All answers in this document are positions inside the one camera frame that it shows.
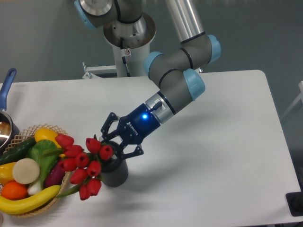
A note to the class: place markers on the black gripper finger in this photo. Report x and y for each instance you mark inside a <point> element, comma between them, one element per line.
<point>120,152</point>
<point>106,135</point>

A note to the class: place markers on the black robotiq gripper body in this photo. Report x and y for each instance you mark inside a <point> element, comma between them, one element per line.
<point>136,126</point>

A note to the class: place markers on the dark grey ribbed vase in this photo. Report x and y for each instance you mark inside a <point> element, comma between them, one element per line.
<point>115,170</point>

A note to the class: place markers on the red tulip bouquet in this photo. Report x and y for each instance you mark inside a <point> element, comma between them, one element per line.
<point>86,167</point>

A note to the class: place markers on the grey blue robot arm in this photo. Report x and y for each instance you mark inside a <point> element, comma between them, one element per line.
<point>175,74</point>

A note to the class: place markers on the yellow squash top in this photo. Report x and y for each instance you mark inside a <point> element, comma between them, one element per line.
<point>46,134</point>

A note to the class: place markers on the green bok choy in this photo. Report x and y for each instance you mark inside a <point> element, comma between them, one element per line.
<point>46,165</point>

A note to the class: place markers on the woven wicker basket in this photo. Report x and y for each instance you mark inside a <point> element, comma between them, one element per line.
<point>27,134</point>

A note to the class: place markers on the beige round disc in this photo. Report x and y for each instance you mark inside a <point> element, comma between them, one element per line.
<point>26,171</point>

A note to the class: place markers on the green cucumber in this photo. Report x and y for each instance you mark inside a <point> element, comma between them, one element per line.
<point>17,152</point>

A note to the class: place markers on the orange fruit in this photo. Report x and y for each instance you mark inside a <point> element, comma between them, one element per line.
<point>14,191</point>

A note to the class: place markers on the yellow bell pepper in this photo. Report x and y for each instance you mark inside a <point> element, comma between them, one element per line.
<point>6,175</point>

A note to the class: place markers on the yellow banana squash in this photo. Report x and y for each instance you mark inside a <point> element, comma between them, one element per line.
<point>29,204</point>

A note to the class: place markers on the black device table edge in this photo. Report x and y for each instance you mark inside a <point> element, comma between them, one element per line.
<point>295,203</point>

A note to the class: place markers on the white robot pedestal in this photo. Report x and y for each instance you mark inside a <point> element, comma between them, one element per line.
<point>130,44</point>

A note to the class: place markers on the blue handled saucepan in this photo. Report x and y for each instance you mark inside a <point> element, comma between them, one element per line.
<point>8,130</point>

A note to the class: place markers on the white frame right edge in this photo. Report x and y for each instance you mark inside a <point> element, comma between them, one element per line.
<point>295,105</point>

